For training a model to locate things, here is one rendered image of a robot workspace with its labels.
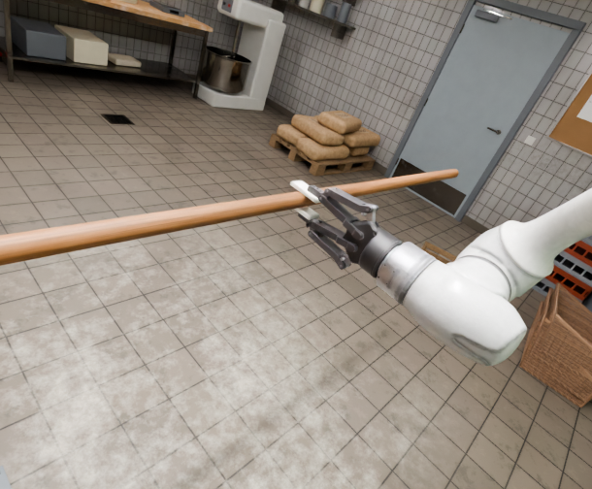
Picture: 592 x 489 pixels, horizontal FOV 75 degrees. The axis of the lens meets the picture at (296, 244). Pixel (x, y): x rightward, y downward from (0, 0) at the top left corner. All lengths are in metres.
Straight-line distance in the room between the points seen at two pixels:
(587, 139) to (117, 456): 4.45
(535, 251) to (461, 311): 0.16
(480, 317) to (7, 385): 1.67
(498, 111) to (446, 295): 4.31
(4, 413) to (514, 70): 4.77
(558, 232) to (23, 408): 1.71
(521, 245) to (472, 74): 4.34
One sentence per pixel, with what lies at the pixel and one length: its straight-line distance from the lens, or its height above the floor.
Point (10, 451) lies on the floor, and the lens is 1.73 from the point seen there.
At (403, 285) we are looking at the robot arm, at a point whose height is 1.20.
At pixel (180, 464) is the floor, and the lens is 1.67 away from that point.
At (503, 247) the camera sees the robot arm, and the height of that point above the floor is 1.29.
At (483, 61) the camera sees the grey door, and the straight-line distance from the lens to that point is 4.94.
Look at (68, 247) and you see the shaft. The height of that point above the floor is 1.20.
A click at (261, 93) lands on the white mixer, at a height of 0.25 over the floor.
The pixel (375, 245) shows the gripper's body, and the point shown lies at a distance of 0.62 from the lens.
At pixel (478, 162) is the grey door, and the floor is 0.69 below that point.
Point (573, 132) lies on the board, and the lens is 4.69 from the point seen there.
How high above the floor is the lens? 1.49
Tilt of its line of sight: 30 degrees down
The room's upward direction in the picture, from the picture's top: 21 degrees clockwise
